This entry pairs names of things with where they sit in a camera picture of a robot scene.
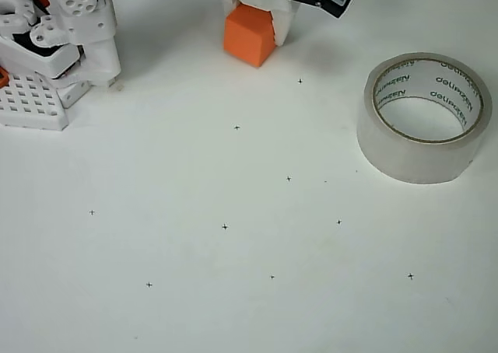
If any orange cube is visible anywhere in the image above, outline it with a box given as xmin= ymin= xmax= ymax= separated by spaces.
xmin=223 ymin=2 xmax=275 ymax=68

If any clear packing tape roll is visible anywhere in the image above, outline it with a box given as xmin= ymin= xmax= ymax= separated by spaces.
xmin=356 ymin=51 xmax=493 ymax=185

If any white perforated base plate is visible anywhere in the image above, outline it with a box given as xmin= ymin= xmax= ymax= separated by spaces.
xmin=0 ymin=72 xmax=69 ymax=132

